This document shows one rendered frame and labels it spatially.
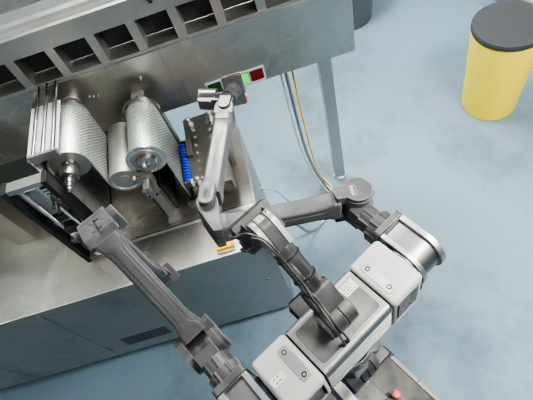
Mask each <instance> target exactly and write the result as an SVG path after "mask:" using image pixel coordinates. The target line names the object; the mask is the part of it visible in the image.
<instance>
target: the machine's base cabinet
mask: <svg viewBox="0 0 533 400"><path fill-rule="evenodd" d="M240 137H241V140H242V144H243V150H244V153H245V156H246V160H247V165H248V169H249V172H250V176H251V181H252V185H253V188H254V192H255V197H256V201H258V200H259V199H266V200H267V197H266V195H265V193H264V191H263V190H260V188H259V187H260V186H262V185H261V183H260V181H259V177H258V176H257V174H256V171H255V168H254V166H253V163H252V162H251V158H250V156H249V154H248V151H247V149H246V146H245V144H244V142H243V138H242V136H241V134H240ZM267 202H268V201H267ZM268 203H269V202H268ZM168 289H169V290H170V291H171V292H172V294H173V295H174V296H175V297H176V298H177V299H178V300H179V301H180V302H181V303H182V304H183V305H184V306H185V307H186V308H187V309H188V310H189V311H191V312H192V313H194V314H196V315H198V316H199V317H200V318H201V317H202V316H203V315H204V314H205V313H206V314H207V315H208V317H209V318H210V319H211V320H212V321H213V322H214V323H215V324H216V325H217V326H219V325H224V324H227V323H230V322H233V321H238V320H241V319H244V318H246V317H251V316H255V315H257V314H260V313H265V312H268V311H271V310H276V309H278V308H282V307H284V306H288V304H289V302H290V301H291V300H292V299H293V298H294V294H293V289H292V286H291V282H290V277H289V275H288V274H287V273H286V272H285V270H284V269H283V268H282V267H281V266H279V265H278V264H277V260H276V259H275V258H274V257H273V256H272V255H270V254H268V253H267V252H266V250H265V249H263V250H261V251H257V252H256V253H255V254H254V255H253V254H247V255H245V256H240V257H237V258H234V259H231V260H226V261H224V262H221V263H216V264H214V265H211V266H208V267H203V268H200V269H197V270H195V271H190V272H187V273H184V274H181V275H180V277H179V278H178V279H177V280H176V281H175V282H173V283H172V284H171V285H170V286H169V287H168ZM176 338H178V334H177V333H176V331H175V330H174V328H173V326H172V325H171V324H170V322H169V321H168V320H167V319H166V318H165V317H164V316H163V315H162V314H161V313H160V312H159V311H158V310H157V309H156V308H155V307H154V306H153V305H152V304H151V303H150V302H149V301H148V299H147V298H146V297H145V296H144V295H143V294H142V293H141V292H140V291H139V290H138V289H137V288H134V289H131V290H127V291H124V292H121V293H118V294H114V295H110V296H108V297H105V298H100V299H98V300H95V301H92V302H88V303H84V304H82V305H79V306H74V307H71V308H68V309H65V310H61V311H58V312H55V313H50V314H48V315H44V316H42V317H38V318H34V319H32V320H29V321H24V322H22V323H18V324H16V325H11V326H8V327H5V328H2V329H0V390H2V389H5V388H8V387H13V386H16V385H18V384H22V383H27V382H29V381H32V380H35V379H40V378H43V377H46V376H49V375H54V374H56V373H60V372H62V371H67V370H70V369H73V368H76V367H81V366H83V365H87V364H89V363H94V362H97V361H100V360H105V359H108V358H111V357H114V356H119V355H121V354H125V353H127V352H132V351H135V350H138V349H141V348H146V347H148V346H152V345H154V344H159V343H162V342H165V341H168V340H173V339H176Z"/></svg>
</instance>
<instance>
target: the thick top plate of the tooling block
mask: <svg viewBox="0 0 533 400"><path fill-rule="evenodd" d="M191 120H192V122H193V123H194V125H193V127H191V128H187V127H186V123H185V120H183V121H182V122H183V127H184V132H185V137H186V139H188V138H190V139H191V143H192V148H193V153H194V157H192V158H189V162H190V171H191V177H192V179H194V177H195V176H197V175H198V176H200V178H202V179H203V178H204V174H205V166H206V161H207V157H208V152H209V145H210V140H211V136H212V131H213V121H207V120H206V117H205V114H201V115H198V116H196V117H192V118H191ZM234 187H236V186H235V183H234V178H233V175H232V169H231V164H230V161H229V158H228V163H227V169H226V176H225V181H224V191H225V190H229V189H232V188H234ZM199 188H200V187H197V186H196V185H195V186H194V193H195V194H196V195H197V196H198V192H199Z"/></svg>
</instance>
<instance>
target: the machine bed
mask: <svg viewBox="0 0 533 400"><path fill-rule="evenodd" d="M231 143H232V146H233V150H234V153H235V157H236V164H234V165H232V162H231V160H230V159H229V161H230V164H231V169H232V175H233V178H234V183H235V186H236V187H234V188H232V189H229V190H225V191H224V198H223V204H222V205H221V208H222V209H221V211H222V210H227V209H230V208H232V207H236V206H240V205H243V204H246V203H249V202H253V205H254V204H255V203H256V202H257V201H256V197H255V192H254V188H253V185H252V181H251V176H250V172H249V169H248V165H247V160H246V156H245V153H244V150H243V144H242V140H241V137H240V131H239V129H238V126H237V124H235V128H234V129H233V133H232V137H231ZM174 178H175V185H176V191H177V197H178V208H179V214H180V220H181V221H177V222H175V223H171V224H169V223H168V216H167V214H166V213H164V212H163V211H162V210H161V209H160V208H159V206H158V205H157V204H156V203H155V201H154V200H153V199H152V198H150V199H149V198H148V197H147V196H146V194H143V193H142V186H143V185H142V184H141V185H140V186H139V187H137V188H136V189H133V190H117V189H114V188H112V187H110V205H112V206H113V207H114V208H115V209H116V210H117V211H118V212H119V213H120V214H121V215H122V217H123V218H124V219H125V220H126V221H127V222H128V225H127V226H125V227H124V228H123V229H122V232H123V234H124V235H125V236H126V237H127V238H128V239H129V240H130V241H131V239H132V238H135V237H140V236H143V235H145V234H148V233H153V232H155V231H158V230H161V229H165V228H168V227H171V226H174V225H178V224H182V223H184V222H187V221H192V220H194V219H197V218H199V217H200V215H199V212H198V210H197V206H193V207H189V206H188V204H187V203H186V192H185V188H183V186H182V184H181V183H180V182H179V181H178V179H177V177H176V176H175V175H174ZM235 242H236V249H233V250H231V251H227V252H223V253H220V254H217V250H216V246H215V241H214V240H213V238H212V237H211V236H210V235H209V233H208V232H207V230H206V229H205V227H204V226H203V223H202V222H199V223H196V224H193V225H189V226H186V227H183V228H180V229H176V230H173V231H170V232H168V233H163V234H160V235H158V236H154V237H150V238H148V239H144V240H140V241H137V242H134V243H133V244H134V245H135V246H136V247H137V248H138V249H139V250H141V251H142V252H145V251H148V252H149V253H150V254H151V256H152V257H153V258H154V259H155V260H156V261H157V262H158V263H159V264H160V265H161V266H163V265H164V264H165V263H167V262H168V263H169V264H170V265H171V266H172V267H173V268H174V269H175V270H176V271H177V272H178V273H179V274H180V275H181V274H184V273H187V272H190V271H195V270H197V269H200V268H203V267H208V266H211V265H214V264H216V263H221V262H224V261H226V260H231V259H234V258H237V257H240V256H245V255H247V254H250V253H248V252H245V253H244V252H241V251H240V249H241V248H242V246H241V245H240V243H239V240H237V239H235ZM134 288H136V286H135V285H134V284H133V283H132V282H131V281H130V280H129V279H128V278H127V277H126V276H125V274H124V273H123V272H122V271H121V270H120V269H119V268H118V267H117V266H116V265H115V264H114V263H113V262H112V261H111V260H109V259H108V258H106V257H105V256H103V257H101V258H98V259H95V260H92V261H91V262H89V263H88V262H87V261H85V260H84V259H83V258H82V257H81V256H79V255H78V254H76V253H75V252H73V251H72V250H71V249H69V247H67V246H66V245H65V244H63V243H62V242H60V241H59V240H57V239H56V238H55V237H54V236H53V235H51V234H50V233H48V232H47V231H46V230H44V229H43V228H41V227H40V226H39V225H38V231H37V240H34V241H31V242H28V243H25V244H21V245H18V244H16V243H14V242H13V241H12V240H10V239H9V238H7V237H5V236H3V235H2V234H1V233H0V329H2V328H5V327H8V326H11V325H16V324H18V323H22V322H24V321H29V320H32V319H34V318H38V317H42V316H44V315H48V314H50V313H55V312H58V311H61V310H65V309H68V308H71V307H74V306H79V305H82V304H84V303H88V302H92V301H95V300H98V299H100V298H105V297H108V296H110V295H114V294H118V293H121V292H124V291H127V290H131V289H134Z"/></svg>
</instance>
